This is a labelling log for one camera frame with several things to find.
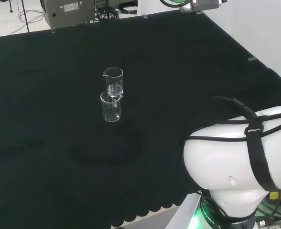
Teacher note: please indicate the clear cloth clip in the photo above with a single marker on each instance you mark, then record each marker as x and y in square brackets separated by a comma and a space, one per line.
[144, 16]
[252, 58]
[53, 30]
[200, 12]

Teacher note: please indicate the yellow stop button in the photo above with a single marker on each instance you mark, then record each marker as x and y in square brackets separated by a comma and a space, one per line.
[274, 196]

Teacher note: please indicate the clear glass beaker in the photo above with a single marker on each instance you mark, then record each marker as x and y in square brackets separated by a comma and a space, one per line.
[110, 109]
[113, 78]

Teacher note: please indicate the grey metal box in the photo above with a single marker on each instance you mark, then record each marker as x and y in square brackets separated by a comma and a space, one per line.
[67, 12]

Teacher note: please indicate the black bench cloth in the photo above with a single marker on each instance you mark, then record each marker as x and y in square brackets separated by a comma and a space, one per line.
[47, 119]

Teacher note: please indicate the dark tripod leg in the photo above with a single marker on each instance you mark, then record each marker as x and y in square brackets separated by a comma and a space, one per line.
[25, 17]

